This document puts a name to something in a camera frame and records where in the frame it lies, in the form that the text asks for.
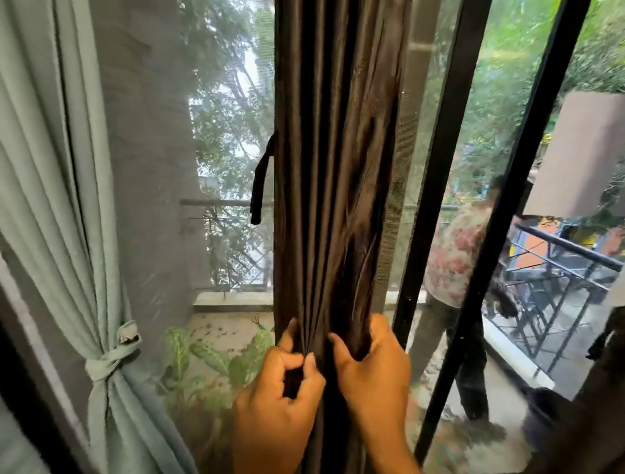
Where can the person's right hand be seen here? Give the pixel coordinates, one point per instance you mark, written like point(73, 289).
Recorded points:
point(381, 386)

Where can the person's left hand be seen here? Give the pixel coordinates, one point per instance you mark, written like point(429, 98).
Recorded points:
point(273, 400)

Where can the person's left thumb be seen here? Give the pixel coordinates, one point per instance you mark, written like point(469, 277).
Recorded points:
point(312, 378)

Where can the person's right thumb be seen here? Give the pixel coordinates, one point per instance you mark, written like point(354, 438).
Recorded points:
point(342, 356)

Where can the dark brown curtain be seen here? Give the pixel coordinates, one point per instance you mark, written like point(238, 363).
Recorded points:
point(332, 171)

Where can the person's left forearm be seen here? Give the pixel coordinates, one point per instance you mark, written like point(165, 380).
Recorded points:
point(271, 456)

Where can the person's right forearm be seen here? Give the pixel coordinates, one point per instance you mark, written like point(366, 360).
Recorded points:
point(390, 456)

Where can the green leafy potted plant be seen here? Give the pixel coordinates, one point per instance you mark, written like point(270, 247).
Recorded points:
point(210, 371)

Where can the grey balcony railing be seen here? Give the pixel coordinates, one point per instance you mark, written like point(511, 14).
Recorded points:
point(234, 234)

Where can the light green curtain tieback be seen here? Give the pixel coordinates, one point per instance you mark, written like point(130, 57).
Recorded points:
point(110, 356)

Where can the black metal balcony railing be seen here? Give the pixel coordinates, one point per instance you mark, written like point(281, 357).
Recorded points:
point(556, 288)

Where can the green trees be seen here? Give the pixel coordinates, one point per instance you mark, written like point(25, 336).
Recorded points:
point(229, 97)

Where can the grey insect mesh screen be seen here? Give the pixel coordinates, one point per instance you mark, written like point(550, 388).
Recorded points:
point(151, 146)

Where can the beige hanging cloth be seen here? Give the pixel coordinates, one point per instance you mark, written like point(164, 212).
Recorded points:
point(576, 156)

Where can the light green curtain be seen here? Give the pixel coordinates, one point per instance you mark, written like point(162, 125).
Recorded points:
point(53, 195)

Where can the black sliding door frame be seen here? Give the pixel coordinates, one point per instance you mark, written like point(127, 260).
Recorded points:
point(439, 161)
point(508, 205)

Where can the dark window frame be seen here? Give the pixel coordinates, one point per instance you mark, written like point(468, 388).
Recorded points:
point(29, 390)

